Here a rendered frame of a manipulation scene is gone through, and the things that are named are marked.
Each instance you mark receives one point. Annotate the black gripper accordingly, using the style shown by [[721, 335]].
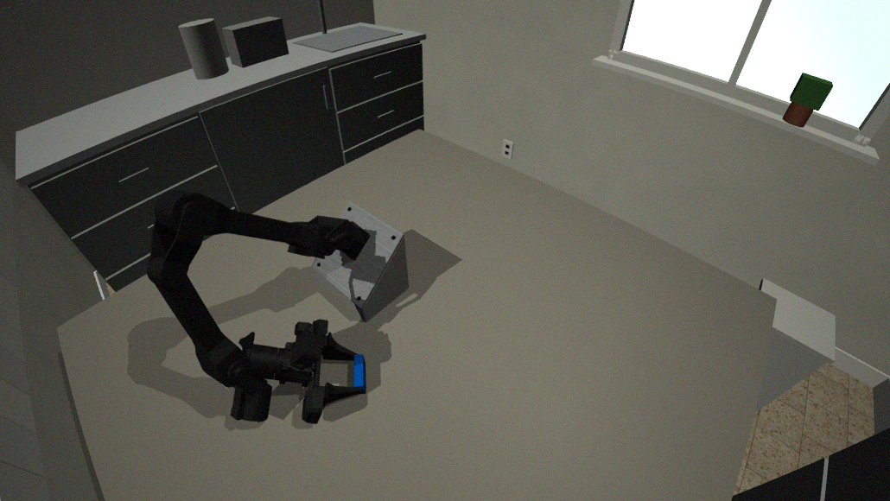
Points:
[[315, 399]]

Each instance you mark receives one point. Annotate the blue rectangular block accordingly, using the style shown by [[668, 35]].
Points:
[[360, 373]]

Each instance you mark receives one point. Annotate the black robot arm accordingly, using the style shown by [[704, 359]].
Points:
[[190, 216]]

